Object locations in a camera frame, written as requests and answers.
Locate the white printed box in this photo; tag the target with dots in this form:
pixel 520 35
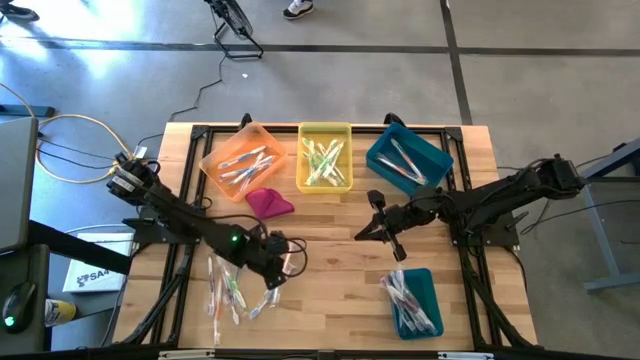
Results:
pixel 97 277

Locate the white frame bracket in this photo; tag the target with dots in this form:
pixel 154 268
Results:
pixel 187 355
pixel 467 356

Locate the person's foot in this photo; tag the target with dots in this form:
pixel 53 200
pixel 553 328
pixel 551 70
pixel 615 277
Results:
pixel 20 12
pixel 298 8

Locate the pile of toothbrushes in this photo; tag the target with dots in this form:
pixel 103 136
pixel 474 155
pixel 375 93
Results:
pixel 407 295

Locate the small blue plastic bin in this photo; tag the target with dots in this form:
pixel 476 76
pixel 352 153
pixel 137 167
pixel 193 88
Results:
pixel 432 300

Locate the magenta folded cloth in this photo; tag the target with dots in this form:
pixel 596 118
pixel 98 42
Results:
pixel 267 204

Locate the purple toothbrush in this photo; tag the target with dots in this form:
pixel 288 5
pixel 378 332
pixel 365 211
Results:
pixel 392 287
pixel 420 315
pixel 400 297
pixel 211 285
pixel 400 280

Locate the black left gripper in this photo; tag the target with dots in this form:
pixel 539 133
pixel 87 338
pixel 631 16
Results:
pixel 255 255

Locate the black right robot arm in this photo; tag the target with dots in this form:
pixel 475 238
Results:
pixel 500 195

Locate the blue-grey metal table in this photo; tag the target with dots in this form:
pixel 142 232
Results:
pixel 597 225

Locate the large blue plastic bin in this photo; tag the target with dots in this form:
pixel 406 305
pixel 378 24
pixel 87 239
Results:
pixel 435 155

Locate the green toothbrush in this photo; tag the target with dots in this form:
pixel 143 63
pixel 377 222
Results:
pixel 234 285
pixel 327 167
pixel 322 150
pixel 309 147
pixel 315 175
pixel 330 160
pixel 334 152
pixel 339 175

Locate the yellow plastic bin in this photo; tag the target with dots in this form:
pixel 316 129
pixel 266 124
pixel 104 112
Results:
pixel 325 130

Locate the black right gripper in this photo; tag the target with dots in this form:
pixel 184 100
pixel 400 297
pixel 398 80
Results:
pixel 412 215

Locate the black computer mouse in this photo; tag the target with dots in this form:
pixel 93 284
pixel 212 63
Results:
pixel 19 307

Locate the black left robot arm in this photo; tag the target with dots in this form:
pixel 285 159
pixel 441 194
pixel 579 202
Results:
pixel 170 210

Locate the black side desk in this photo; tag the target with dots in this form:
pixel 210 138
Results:
pixel 30 265

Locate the orange plastic bin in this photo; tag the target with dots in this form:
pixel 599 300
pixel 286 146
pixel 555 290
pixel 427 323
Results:
pixel 250 132

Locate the yellow can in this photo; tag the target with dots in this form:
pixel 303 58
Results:
pixel 60 312

